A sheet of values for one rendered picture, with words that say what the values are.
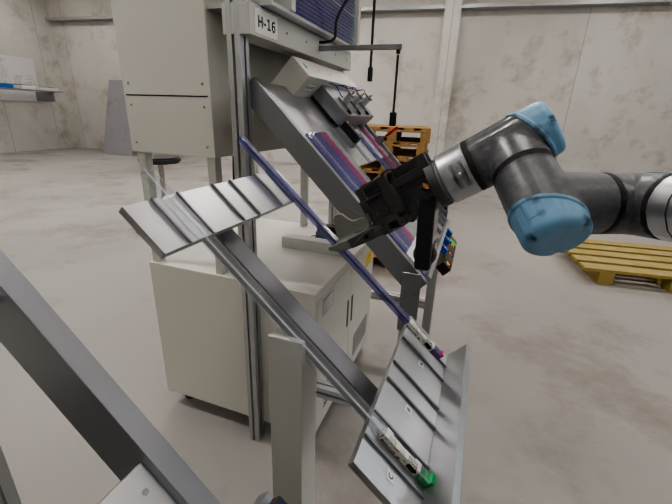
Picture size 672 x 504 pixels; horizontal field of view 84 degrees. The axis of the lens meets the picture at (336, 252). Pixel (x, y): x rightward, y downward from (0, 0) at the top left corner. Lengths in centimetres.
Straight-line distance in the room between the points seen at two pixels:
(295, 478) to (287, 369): 23
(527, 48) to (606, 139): 235
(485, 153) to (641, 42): 895
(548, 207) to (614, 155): 894
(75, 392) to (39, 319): 7
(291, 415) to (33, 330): 40
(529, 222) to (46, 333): 47
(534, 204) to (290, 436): 51
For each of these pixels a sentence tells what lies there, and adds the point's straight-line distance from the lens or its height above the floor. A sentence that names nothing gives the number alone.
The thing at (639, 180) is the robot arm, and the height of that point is 107.
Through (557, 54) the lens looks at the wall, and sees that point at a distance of 906.
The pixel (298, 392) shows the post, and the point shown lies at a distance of 63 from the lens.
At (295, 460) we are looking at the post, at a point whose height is 58.
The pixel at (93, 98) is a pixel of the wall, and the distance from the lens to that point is 1265.
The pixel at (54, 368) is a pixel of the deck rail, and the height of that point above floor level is 92.
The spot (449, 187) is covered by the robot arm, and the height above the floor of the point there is 105.
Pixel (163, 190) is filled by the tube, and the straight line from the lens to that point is 50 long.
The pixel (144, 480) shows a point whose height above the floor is 84.
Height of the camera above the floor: 113
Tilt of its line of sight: 20 degrees down
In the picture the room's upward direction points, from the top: 2 degrees clockwise
